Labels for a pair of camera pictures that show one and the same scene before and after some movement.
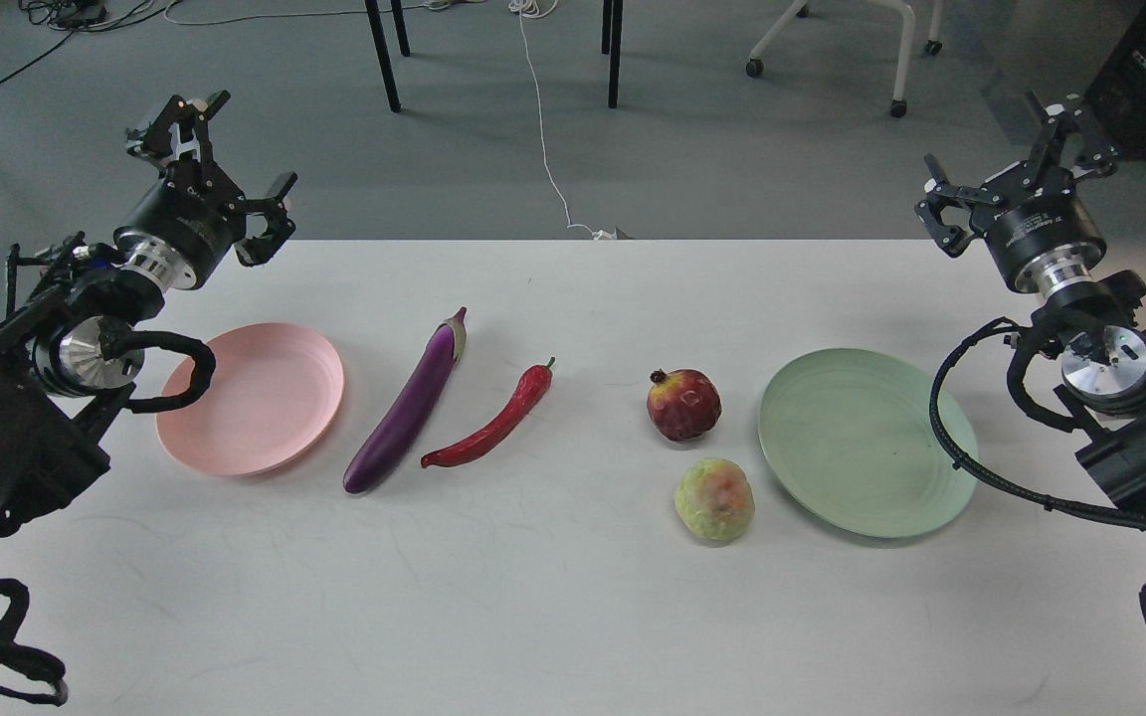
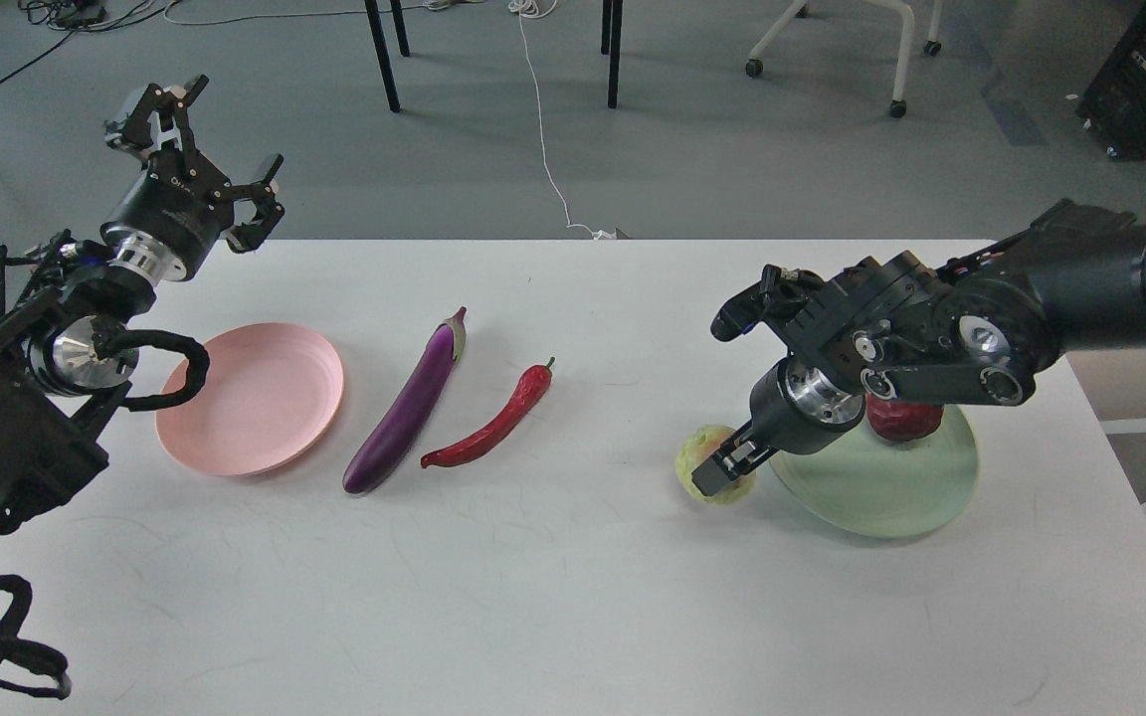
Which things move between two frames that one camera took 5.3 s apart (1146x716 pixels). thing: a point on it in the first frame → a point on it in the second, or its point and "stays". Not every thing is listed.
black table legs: x=397 y=11 stays
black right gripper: x=1038 y=230 → x=797 y=409
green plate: x=847 y=440 stays
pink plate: x=276 y=390 stays
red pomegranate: x=682 y=405 → x=903 y=421
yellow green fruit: x=714 y=498 → x=692 y=448
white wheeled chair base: x=755 y=66 stays
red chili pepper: x=532 y=388 stays
